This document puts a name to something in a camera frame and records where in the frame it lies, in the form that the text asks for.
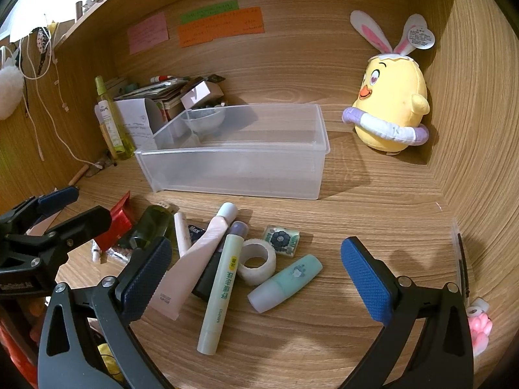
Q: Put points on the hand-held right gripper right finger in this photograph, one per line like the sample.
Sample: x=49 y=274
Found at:
x=365 y=279

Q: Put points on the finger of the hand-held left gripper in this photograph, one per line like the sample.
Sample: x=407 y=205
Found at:
x=59 y=199
x=85 y=223

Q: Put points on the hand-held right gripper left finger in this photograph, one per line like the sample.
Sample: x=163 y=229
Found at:
x=148 y=275

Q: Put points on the red foil packet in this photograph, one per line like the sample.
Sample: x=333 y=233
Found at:
x=119 y=223

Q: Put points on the dark green bottle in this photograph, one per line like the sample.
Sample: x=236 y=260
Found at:
x=152 y=223

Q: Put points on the black bottle with purple cap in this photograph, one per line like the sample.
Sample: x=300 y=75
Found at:
x=204 y=281

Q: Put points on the light green cosmetic stick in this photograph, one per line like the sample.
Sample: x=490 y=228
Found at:
x=221 y=283

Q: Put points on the square floral tile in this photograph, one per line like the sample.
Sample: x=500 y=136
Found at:
x=282 y=241

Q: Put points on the white tape roll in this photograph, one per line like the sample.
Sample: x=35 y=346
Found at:
x=257 y=269

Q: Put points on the clear plastic storage box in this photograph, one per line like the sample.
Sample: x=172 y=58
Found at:
x=243 y=170

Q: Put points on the small white tube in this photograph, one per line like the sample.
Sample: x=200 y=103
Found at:
x=95 y=251

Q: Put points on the wooden stick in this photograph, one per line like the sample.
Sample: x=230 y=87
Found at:
x=78 y=175

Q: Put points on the clear snack wrapper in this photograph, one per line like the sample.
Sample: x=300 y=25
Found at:
x=119 y=251

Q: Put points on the pink cream tube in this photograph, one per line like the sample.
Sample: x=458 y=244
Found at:
x=190 y=267

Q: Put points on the eyeglasses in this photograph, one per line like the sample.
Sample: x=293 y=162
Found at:
x=99 y=166

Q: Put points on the beige lip balm stick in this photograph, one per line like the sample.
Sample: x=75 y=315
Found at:
x=181 y=231

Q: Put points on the dark blue small box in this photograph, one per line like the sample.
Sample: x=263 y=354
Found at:
x=196 y=234

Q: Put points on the yellow-green spray bottle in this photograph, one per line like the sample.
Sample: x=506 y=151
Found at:
x=113 y=129

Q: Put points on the red clothing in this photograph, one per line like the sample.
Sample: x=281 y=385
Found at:
x=16 y=352

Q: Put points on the yellow soft object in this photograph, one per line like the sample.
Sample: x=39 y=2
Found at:
x=107 y=360

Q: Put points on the black strip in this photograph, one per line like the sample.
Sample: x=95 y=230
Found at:
x=463 y=267

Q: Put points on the white paper slip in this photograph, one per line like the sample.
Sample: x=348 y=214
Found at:
x=136 y=123

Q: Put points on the white fluffy pompom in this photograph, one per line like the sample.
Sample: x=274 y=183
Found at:
x=9 y=93

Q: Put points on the pink paw toy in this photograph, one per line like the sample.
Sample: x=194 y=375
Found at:
x=479 y=328

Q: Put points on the stack of books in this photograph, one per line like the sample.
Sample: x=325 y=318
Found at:
x=162 y=93

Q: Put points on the clear glass bowl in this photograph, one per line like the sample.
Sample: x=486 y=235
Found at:
x=202 y=119

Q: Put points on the red and white marker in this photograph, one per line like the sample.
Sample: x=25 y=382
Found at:
x=166 y=77

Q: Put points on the small pinkish cardboard box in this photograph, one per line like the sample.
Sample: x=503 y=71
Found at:
x=200 y=93

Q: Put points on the pink sticky note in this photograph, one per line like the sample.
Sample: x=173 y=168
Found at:
x=148 y=33

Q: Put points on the yellow chick plush toy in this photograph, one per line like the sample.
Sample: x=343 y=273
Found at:
x=389 y=89

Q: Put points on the orange sticky note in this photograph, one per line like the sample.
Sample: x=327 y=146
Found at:
x=221 y=27

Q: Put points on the green sticky note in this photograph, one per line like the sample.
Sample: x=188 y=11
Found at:
x=209 y=11

